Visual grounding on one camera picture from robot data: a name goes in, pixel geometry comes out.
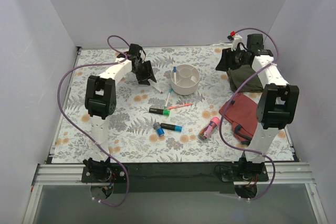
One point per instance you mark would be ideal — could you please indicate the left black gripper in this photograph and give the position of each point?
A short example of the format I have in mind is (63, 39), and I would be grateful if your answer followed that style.
(143, 69)

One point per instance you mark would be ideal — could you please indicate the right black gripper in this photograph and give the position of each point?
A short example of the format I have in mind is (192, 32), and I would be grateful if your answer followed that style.
(228, 57)

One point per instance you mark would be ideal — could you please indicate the purple-capped white pen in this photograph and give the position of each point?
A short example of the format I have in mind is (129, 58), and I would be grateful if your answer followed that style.
(157, 89)

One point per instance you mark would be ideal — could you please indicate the blue-capped white pen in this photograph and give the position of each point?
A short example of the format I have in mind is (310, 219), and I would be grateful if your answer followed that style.
(174, 74)

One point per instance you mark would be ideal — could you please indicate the white round compartment organizer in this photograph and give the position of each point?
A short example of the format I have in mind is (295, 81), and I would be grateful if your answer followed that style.
(187, 80)

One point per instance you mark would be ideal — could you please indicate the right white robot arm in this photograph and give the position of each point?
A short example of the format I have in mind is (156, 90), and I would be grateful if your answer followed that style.
(275, 109)

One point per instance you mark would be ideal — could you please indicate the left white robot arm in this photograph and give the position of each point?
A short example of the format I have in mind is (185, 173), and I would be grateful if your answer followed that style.
(101, 102)

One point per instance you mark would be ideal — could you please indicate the dark green cloth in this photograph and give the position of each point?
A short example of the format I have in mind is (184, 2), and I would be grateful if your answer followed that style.
(240, 75)

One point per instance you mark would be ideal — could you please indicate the teal-capped white pen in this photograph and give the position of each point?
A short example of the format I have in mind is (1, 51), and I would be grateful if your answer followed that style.
(168, 98)

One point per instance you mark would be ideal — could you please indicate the green-capped black highlighter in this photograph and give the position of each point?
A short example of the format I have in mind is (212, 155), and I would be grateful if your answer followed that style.
(159, 111)

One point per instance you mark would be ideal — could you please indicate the orange pen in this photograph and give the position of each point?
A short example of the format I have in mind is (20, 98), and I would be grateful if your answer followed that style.
(179, 106)

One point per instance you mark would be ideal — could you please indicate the floral patterned mat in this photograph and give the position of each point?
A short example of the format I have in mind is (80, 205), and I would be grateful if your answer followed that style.
(132, 137)

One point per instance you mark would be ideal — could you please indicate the red cloth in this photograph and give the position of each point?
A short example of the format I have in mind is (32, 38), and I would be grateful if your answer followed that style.
(241, 114)

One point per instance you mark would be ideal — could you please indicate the blue and grey cap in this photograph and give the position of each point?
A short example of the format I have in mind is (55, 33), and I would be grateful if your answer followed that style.
(158, 128)

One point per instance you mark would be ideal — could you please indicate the blue-capped black highlighter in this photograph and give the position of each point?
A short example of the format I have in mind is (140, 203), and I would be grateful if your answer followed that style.
(171, 127)

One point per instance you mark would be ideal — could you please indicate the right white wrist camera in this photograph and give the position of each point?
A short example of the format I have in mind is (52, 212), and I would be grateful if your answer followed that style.
(235, 39)

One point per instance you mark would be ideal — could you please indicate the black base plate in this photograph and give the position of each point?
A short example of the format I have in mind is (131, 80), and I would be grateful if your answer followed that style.
(179, 177)

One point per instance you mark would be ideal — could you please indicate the aluminium frame rail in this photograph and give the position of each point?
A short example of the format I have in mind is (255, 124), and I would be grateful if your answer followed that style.
(175, 193)

